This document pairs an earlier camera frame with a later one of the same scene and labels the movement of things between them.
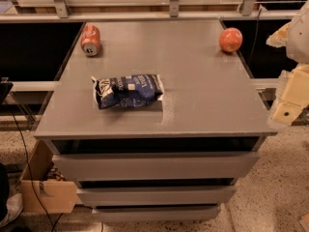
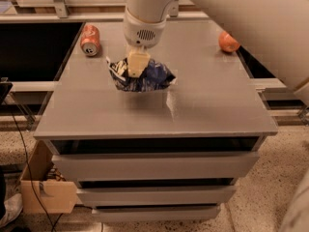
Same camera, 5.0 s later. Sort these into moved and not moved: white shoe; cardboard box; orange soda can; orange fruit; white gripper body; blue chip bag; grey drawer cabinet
Moved: white gripper body; blue chip bag
Not moved: cardboard box; white shoe; orange fruit; orange soda can; grey drawer cabinet
